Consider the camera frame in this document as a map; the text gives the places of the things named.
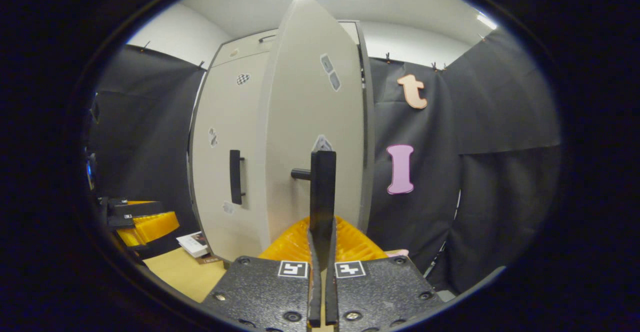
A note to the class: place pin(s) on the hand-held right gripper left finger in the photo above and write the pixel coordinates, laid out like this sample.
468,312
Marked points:
315,292

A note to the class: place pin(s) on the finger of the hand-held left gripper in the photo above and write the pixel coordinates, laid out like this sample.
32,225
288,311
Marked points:
155,227
140,208

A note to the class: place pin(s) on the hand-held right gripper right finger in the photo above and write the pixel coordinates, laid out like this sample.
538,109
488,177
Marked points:
331,292

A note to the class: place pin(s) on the grey shoe cabinet door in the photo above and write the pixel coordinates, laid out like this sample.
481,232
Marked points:
222,172
300,112

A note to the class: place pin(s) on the grey double-door shoe cabinet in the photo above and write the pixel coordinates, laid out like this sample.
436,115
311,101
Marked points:
369,122

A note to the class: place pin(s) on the grey cabinet drawer front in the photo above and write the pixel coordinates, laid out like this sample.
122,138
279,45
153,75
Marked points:
245,47

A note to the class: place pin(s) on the white booklet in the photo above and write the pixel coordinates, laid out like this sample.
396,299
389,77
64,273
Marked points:
194,244

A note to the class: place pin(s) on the flat brown object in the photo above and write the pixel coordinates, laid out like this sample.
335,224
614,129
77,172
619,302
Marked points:
210,259

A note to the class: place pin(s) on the black backdrop cloth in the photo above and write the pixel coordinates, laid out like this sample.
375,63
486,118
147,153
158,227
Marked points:
500,182
145,137

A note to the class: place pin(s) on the small pink object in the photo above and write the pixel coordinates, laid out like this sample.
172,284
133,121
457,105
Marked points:
397,252

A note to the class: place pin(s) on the small ceiling light panel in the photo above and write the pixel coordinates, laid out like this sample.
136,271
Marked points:
486,21

